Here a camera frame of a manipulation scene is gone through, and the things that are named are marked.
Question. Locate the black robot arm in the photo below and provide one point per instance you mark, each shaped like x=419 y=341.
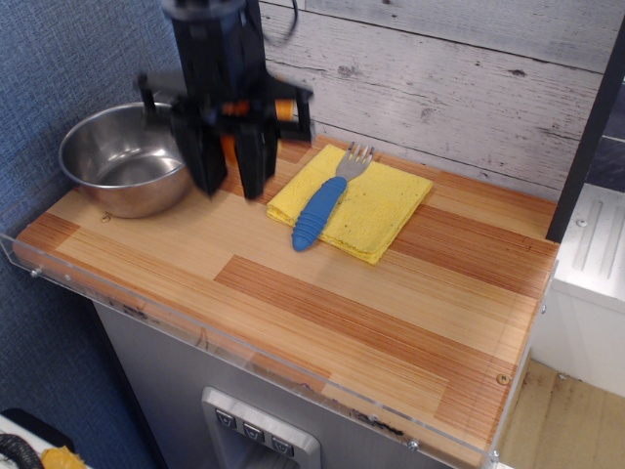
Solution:
x=205 y=7

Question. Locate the grey toy fridge cabinet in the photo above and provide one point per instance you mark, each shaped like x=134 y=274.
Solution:
x=169 y=377

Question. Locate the stainless steel bowl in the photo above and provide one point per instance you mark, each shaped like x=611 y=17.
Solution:
x=125 y=159

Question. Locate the orange cheese wedge toy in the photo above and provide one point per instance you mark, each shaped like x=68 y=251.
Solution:
x=229 y=146

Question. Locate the clear acrylic table guard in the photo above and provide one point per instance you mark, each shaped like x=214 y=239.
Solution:
x=422 y=356

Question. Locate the silver dispenser button panel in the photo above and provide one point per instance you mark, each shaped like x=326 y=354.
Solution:
x=259 y=432

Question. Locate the blue handled fork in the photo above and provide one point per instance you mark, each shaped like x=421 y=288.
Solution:
x=314 y=217

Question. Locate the yellow folded cloth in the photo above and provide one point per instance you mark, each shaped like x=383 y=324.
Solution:
x=368 y=216

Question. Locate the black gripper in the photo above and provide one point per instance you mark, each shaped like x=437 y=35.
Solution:
x=224 y=87

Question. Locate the right black vertical post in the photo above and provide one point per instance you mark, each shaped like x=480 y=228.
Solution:
x=591 y=136

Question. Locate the white side cabinet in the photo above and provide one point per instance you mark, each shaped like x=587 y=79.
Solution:
x=580 y=329

